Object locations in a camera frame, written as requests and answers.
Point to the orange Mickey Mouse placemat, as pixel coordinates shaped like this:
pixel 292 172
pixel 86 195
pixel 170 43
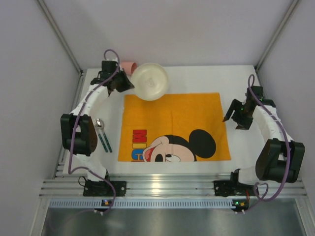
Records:
pixel 175 128

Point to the aluminium corner post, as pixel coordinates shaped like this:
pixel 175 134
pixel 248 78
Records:
pixel 58 33
pixel 277 33

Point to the spoon with green handle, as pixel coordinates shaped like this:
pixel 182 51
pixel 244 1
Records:
pixel 99 125

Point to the perforated metal cable tray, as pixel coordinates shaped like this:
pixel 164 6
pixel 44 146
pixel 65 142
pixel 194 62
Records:
pixel 149 203

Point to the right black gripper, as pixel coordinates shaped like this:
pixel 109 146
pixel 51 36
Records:
pixel 238 114

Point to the aluminium mounting rail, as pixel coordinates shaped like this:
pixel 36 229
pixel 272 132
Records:
pixel 193 179

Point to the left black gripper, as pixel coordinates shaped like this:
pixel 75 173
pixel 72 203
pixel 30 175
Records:
pixel 121 81

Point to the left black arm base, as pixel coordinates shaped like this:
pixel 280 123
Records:
pixel 101 188

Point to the cream white plate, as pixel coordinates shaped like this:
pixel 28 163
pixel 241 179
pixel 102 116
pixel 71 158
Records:
pixel 150 81

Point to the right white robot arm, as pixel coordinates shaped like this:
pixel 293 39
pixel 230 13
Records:
pixel 281 156

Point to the fork with green handle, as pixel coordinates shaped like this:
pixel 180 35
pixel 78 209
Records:
pixel 102 142

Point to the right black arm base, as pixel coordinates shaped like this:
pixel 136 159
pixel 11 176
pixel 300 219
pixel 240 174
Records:
pixel 232 187

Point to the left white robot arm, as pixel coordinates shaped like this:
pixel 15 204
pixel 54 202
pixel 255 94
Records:
pixel 78 130

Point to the left aluminium corner post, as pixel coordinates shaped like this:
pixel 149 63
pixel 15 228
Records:
pixel 58 33

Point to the right aluminium corner post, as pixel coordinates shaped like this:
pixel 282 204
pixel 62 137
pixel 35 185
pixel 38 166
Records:
pixel 277 33

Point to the pink plastic cup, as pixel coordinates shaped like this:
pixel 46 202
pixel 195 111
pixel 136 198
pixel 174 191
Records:
pixel 129 67

